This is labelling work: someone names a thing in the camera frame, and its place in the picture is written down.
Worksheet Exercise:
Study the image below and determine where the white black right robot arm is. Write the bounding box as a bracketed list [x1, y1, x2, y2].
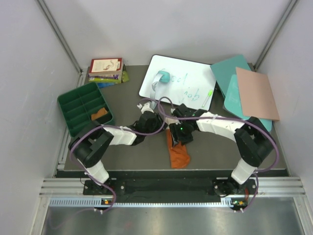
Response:
[169, 104, 278, 194]

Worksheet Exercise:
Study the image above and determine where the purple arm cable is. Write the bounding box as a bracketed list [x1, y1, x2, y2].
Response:
[156, 96, 280, 213]
[69, 97, 169, 221]

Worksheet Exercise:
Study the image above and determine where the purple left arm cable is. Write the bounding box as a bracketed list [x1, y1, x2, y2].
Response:
[69, 97, 169, 221]

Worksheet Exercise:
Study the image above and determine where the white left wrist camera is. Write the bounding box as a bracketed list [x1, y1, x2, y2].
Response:
[137, 102, 154, 114]

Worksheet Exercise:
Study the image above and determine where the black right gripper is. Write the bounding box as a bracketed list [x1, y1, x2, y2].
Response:
[170, 121, 193, 148]

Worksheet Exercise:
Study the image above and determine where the blue cover book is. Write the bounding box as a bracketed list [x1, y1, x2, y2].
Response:
[97, 83, 119, 88]

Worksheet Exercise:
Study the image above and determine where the orange underwear white waistband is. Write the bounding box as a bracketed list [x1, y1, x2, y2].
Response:
[166, 126, 190, 169]

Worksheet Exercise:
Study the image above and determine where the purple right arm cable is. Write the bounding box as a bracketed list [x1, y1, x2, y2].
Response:
[156, 96, 280, 213]

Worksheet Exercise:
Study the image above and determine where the green divided plastic tray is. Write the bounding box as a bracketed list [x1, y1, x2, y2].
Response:
[57, 83, 113, 137]

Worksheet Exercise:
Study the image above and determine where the dark teal folding board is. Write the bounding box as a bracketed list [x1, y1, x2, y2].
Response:
[210, 55, 251, 97]

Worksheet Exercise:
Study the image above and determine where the green whiteboard marker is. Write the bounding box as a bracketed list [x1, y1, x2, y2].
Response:
[201, 90, 213, 108]

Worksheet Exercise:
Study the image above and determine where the white dry-erase board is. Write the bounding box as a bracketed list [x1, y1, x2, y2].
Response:
[139, 55, 216, 111]

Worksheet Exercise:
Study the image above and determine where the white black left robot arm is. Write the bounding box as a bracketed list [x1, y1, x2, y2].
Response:
[68, 111, 167, 194]

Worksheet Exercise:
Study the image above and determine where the red cover book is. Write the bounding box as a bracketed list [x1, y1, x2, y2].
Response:
[89, 58, 123, 76]

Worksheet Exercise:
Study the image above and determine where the pink folding board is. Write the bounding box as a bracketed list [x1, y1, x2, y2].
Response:
[236, 67, 280, 121]

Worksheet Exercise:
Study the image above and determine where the mustard brown underwear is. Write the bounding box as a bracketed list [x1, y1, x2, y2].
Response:
[91, 108, 108, 120]

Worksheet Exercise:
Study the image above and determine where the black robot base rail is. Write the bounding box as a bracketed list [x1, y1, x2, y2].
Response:
[83, 170, 259, 204]

